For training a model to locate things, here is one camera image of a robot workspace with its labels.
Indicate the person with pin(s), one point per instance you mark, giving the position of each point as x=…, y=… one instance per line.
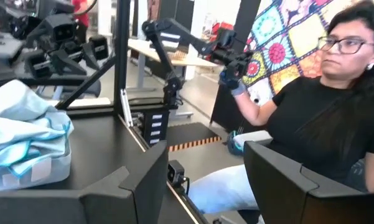
x=314, y=124
x=81, y=14

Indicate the dark floor mat striped edge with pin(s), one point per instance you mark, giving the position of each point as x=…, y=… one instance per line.
x=189, y=135

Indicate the colourful patterned wall hanging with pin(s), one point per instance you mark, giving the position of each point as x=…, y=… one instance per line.
x=286, y=37

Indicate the white table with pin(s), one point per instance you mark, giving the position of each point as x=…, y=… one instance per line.
x=161, y=54

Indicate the black vertical frame post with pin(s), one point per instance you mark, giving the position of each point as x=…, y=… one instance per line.
x=122, y=46

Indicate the black diagonal frame strut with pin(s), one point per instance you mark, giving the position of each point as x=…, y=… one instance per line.
x=87, y=84

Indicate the silver metal bracket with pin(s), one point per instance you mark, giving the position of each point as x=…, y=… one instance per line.
x=126, y=107

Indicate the white paper sheet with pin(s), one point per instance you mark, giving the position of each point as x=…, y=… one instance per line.
x=81, y=102

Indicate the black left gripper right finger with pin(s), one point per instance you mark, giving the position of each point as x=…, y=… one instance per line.
x=298, y=199

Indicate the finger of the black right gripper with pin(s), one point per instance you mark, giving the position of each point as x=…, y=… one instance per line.
x=39, y=67
x=98, y=46

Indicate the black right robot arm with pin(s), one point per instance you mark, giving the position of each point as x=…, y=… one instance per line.
x=18, y=25

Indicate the translucent white rectangular basket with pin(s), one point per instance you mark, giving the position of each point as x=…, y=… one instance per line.
x=49, y=174

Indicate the small black camera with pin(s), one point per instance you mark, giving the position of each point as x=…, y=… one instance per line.
x=175, y=172

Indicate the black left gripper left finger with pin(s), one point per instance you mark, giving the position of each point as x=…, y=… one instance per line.
x=81, y=208

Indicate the person's hand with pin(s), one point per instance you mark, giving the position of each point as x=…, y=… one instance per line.
x=233, y=84

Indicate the black box white labels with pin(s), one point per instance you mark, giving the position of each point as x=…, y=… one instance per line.
x=155, y=127

